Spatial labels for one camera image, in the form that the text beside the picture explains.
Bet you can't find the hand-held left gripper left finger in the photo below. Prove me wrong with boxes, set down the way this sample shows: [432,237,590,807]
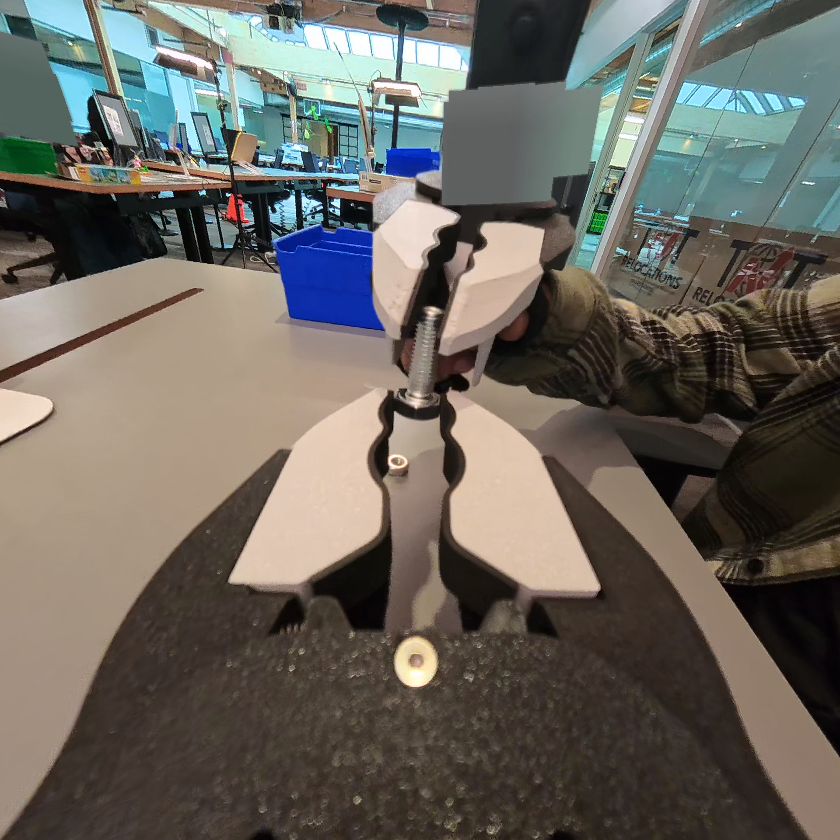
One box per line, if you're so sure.
[227,387,393,614]

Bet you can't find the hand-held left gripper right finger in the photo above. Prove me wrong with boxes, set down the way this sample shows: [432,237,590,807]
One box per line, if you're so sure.
[438,392,602,611]

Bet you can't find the blue divided plastic bin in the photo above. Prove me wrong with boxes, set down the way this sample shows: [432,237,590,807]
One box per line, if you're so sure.
[272,224,395,331]

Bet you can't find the wooden board on tripod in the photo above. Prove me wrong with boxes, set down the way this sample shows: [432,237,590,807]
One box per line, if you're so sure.
[210,59,280,273]

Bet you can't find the person's black trousers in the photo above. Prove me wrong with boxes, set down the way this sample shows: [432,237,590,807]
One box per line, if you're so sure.
[722,577,840,742]

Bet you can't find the white tablet stand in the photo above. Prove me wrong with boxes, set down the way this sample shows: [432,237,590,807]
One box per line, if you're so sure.
[0,388,55,446]

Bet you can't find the studio light panel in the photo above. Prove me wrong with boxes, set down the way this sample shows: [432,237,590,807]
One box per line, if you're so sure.
[371,79,421,109]
[154,51,217,76]

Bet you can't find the colourful toy box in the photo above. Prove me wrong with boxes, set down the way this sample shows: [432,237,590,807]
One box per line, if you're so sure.
[73,164,142,185]

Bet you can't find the green plastic bin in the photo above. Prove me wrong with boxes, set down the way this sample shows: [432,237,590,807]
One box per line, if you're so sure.
[0,136,59,177]

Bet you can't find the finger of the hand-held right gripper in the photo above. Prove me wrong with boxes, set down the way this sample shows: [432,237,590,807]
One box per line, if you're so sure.
[371,199,462,342]
[438,222,547,357]

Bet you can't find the long wooden desk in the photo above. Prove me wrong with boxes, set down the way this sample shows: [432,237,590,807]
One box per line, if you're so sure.
[0,167,231,263]

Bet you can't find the person's plaid shirt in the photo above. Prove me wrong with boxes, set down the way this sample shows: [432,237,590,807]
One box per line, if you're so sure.
[682,367,840,585]

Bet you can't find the person's right hand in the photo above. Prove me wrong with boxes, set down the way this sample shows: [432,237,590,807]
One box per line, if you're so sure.
[440,308,532,391]

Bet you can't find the silver hex bolt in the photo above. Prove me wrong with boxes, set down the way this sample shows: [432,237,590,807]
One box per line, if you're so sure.
[394,305,446,419]

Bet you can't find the printed cardboard moving box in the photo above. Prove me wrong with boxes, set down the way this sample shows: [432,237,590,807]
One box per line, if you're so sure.
[607,226,698,304]
[689,238,829,308]

